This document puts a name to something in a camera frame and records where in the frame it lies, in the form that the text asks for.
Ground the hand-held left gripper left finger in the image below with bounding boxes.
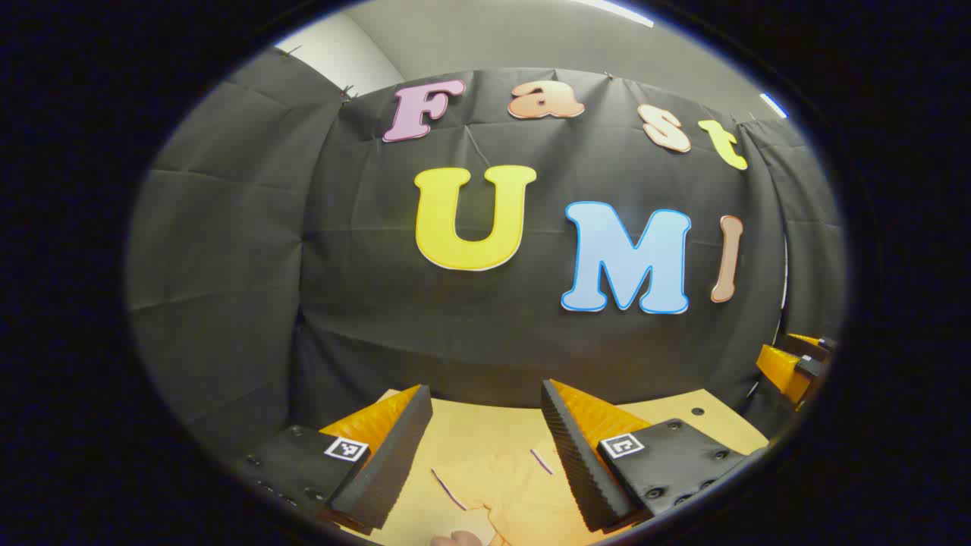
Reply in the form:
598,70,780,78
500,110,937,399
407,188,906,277
231,384,434,535

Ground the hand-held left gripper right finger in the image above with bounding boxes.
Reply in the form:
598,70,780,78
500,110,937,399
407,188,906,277
541,378,765,534

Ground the orange T-shirt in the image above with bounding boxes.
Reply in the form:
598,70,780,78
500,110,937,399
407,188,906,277
431,446,600,546

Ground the black backdrop cloth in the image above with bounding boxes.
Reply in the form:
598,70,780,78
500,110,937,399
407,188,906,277
125,47,847,465

